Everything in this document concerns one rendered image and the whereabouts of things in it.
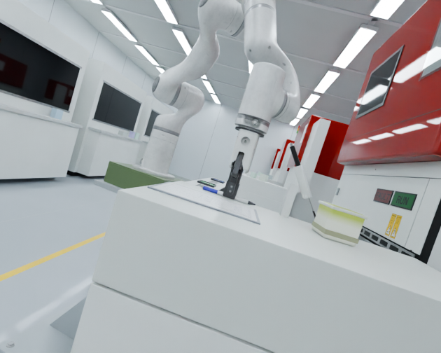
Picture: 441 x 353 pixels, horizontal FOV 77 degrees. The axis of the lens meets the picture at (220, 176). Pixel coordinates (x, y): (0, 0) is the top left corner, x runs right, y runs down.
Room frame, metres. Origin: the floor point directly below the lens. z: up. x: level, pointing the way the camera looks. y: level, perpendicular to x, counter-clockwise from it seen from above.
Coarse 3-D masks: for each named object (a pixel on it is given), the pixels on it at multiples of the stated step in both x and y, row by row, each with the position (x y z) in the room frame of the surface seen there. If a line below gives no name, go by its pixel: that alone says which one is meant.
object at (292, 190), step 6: (294, 168) 0.68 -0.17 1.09; (300, 168) 0.66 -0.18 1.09; (300, 174) 0.67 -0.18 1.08; (300, 180) 0.67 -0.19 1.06; (306, 180) 0.66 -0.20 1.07; (288, 186) 0.69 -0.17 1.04; (294, 186) 0.67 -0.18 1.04; (300, 186) 0.67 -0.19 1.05; (306, 186) 0.66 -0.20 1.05; (288, 192) 0.67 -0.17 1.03; (294, 192) 0.67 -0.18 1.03; (306, 192) 0.66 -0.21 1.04; (288, 198) 0.67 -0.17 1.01; (294, 198) 0.67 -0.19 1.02; (282, 204) 0.69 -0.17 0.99; (288, 204) 0.67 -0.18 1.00; (282, 210) 0.67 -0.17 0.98; (288, 210) 0.67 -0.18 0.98
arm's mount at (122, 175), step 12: (108, 168) 1.12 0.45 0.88; (120, 168) 1.11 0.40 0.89; (132, 168) 1.12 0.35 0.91; (108, 180) 1.12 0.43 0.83; (120, 180) 1.11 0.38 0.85; (132, 180) 1.09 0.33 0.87; (144, 180) 1.08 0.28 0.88; (156, 180) 1.07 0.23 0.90; (168, 180) 1.10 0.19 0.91; (180, 180) 1.26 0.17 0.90
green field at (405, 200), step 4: (396, 196) 0.86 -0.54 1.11; (400, 196) 0.84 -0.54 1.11; (404, 196) 0.82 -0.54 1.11; (408, 196) 0.80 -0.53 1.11; (412, 196) 0.78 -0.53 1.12; (392, 200) 0.88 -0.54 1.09; (396, 200) 0.85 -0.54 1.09; (400, 200) 0.83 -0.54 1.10; (404, 200) 0.81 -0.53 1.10; (408, 200) 0.79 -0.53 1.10; (412, 200) 0.77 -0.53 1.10; (392, 204) 0.87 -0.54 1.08; (396, 204) 0.85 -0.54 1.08; (400, 204) 0.82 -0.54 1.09; (404, 204) 0.81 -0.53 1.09; (408, 204) 0.78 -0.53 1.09; (408, 208) 0.78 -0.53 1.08
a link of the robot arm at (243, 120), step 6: (240, 114) 0.67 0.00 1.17; (240, 120) 0.67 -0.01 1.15; (246, 120) 0.66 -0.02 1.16; (252, 120) 0.66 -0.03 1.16; (258, 120) 0.66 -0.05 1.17; (264, 120) 0.66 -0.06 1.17; (240, 126) 0.68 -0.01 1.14; (246, 126) 0.67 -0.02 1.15; (252, 126) 0.66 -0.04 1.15; (258, 126) 0.66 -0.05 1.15; (264, 126) 0.66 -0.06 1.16; (264, 132) 0.69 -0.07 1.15
